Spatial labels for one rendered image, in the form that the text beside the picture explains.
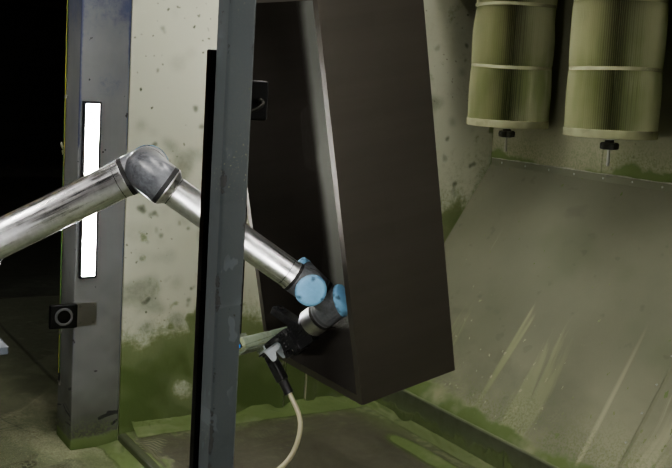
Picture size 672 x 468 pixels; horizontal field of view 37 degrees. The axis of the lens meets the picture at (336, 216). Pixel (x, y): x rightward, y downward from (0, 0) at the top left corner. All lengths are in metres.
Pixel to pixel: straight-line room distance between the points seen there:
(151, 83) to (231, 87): 2.02
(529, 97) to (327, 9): 1.47
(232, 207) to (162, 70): 2.04
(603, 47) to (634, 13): 0.15
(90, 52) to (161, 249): 0.76
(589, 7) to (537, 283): 1.07
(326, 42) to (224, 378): 1.22
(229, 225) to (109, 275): 2.05
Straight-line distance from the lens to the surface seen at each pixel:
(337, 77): 2.73
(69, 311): 3.67
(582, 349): 3.65
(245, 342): 3.09
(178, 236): 3.78
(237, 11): 1.67
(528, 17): 3.99
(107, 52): 3.63
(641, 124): 3.60
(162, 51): 3.70
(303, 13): 3.37
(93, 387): 3.80
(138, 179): 2.77
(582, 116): 3.59
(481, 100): 4.03
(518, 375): 3.76
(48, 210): 2.93
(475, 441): 3.79
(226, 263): 1.70
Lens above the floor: 1.39
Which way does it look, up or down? 8 degrees down
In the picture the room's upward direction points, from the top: 4 degrees clockwise
